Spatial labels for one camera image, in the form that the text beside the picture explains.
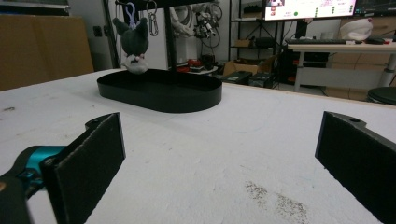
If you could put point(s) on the white plush hat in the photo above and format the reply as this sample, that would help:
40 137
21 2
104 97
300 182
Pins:
356 29

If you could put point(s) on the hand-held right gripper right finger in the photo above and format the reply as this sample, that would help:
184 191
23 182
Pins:
361 161

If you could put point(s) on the black computer mouse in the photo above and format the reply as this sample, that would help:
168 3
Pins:
375 39

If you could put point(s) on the white desk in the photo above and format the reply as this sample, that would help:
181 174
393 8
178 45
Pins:
342 62

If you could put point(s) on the black keyboard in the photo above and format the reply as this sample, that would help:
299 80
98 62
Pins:
314 41

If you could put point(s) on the black computer tower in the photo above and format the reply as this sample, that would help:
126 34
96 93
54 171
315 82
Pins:
236 77
261 80

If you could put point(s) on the dark computer monitor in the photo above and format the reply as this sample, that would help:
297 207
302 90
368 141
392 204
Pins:
376 6

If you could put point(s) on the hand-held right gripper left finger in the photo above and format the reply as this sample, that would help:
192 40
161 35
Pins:
87 168

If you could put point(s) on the black key rack with tray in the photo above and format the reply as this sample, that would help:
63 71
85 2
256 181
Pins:
162 90

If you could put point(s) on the open cardboard box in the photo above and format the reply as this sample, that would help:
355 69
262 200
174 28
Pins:
246 66

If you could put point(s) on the black round stool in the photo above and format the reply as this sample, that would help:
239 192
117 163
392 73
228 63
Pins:
383 95

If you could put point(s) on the black metal shelf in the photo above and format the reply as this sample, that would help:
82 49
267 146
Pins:
249 34

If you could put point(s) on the bright computer monitor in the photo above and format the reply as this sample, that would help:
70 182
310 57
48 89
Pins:
309 8

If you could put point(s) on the large brown cardboard sheet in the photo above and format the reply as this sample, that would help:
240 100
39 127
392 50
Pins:
40 49

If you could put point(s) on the silver carabiner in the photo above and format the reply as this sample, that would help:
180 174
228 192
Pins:
152 21

